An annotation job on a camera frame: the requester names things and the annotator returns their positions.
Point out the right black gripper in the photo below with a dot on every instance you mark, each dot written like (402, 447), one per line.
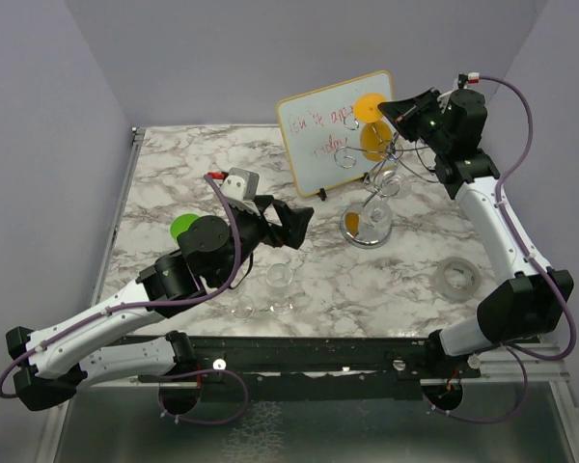
(404, 113)

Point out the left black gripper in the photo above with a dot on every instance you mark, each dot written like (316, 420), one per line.
(293, 223)

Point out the orange plastic wine glass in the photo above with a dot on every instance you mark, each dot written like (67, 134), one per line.
(376, 134)

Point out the clear wine glass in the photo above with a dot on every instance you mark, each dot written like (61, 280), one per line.
(279, 278)
(376, 215)
(241, 306)

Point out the clear wine glass back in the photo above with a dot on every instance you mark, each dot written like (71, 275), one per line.
(376, 215)

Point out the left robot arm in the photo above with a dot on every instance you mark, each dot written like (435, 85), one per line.
(50, 365)

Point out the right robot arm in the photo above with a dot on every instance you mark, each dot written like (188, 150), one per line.
(528, 298)

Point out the chrome wine glass rack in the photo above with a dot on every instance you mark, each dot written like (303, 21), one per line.
(391, 161)

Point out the clear wine glass front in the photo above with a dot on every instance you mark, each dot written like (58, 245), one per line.
(241, 306)

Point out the green plastic wine glass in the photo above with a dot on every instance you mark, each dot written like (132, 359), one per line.
(182, 224)

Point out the clear tape roll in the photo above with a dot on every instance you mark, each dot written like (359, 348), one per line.
(457, 279)

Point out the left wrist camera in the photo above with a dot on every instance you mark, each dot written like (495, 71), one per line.
(239, 187)

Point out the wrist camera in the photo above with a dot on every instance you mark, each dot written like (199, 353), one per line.
(239, 187)
(465, 80)

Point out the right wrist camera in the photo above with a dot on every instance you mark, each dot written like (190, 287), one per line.
(465, 80)

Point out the small whiteboard yellow frame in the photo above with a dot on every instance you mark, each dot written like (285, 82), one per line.
(321, 136)

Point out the black front mounting rail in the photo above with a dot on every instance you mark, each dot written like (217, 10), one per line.
(309, 369)

